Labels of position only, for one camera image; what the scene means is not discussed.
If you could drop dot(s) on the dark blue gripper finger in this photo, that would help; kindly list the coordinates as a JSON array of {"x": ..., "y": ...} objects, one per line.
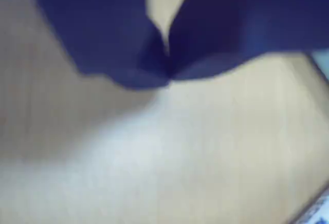
[
  {"x": 244, "y": 16},
  {"x": 102, "y": 28}
]

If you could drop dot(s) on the light green round bowl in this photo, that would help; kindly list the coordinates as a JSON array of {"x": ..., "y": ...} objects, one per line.
[{"x": 323, "y": 62}]

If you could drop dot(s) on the blue capped white marker pen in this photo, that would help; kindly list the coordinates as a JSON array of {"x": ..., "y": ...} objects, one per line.
[{"x": 318, "y": 212}]

